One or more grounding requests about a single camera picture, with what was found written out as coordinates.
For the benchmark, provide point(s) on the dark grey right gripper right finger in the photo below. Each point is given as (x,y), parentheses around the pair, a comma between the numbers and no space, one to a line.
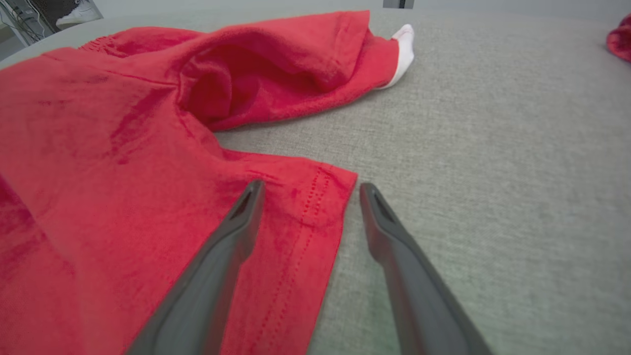
(419,296)

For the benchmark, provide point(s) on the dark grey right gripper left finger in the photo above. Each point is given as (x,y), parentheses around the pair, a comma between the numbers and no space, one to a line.
(212,286)

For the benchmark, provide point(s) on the red shorts with white stripes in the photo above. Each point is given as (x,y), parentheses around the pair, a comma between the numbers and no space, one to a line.
(98,172)

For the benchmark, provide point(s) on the red jersey with number print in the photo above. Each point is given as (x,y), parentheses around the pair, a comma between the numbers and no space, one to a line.
(622,42)

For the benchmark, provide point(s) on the white shoe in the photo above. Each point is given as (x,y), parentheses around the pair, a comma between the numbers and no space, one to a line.
(81,14)

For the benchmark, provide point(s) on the dark trouser leg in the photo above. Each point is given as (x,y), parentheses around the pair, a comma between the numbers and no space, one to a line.
(54,5)

